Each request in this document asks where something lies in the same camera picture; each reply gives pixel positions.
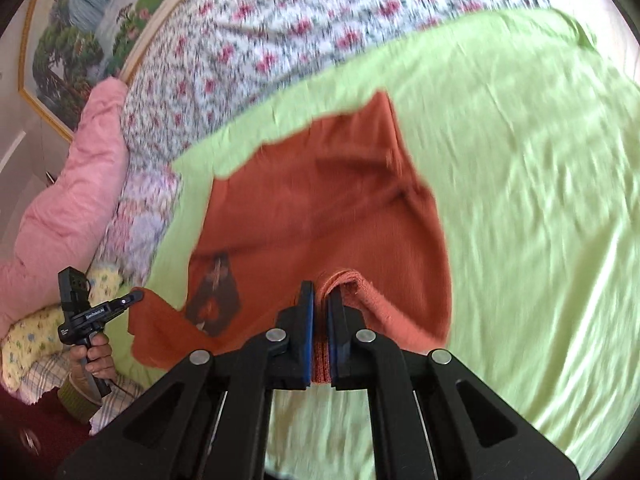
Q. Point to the plaid cloth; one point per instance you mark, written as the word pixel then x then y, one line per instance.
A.
pixel 52 373

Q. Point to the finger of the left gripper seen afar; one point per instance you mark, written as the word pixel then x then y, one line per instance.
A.
pixel 115 307

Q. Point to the rust orange knit sweater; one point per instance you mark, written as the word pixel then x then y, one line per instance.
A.
pixel 338 204

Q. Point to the yellow floral pillow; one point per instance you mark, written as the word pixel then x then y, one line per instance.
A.
pixel 36 336

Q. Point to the person's left hand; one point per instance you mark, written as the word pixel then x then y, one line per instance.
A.
pixel 96 360

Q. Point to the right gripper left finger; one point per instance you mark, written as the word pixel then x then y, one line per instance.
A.
pixel 208 418

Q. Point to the green sleeve cuff forearm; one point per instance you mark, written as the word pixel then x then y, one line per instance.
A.
pixel 80 396

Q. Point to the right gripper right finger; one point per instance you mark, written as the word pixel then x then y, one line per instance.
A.
pixel 431 417

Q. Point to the white floral quilt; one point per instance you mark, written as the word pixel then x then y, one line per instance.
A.
pixel 213 59

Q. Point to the framed landscape painting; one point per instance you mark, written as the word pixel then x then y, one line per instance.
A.
pixel 68 46

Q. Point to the pink quilted blanket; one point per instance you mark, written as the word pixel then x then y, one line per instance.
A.
pixel 65 223

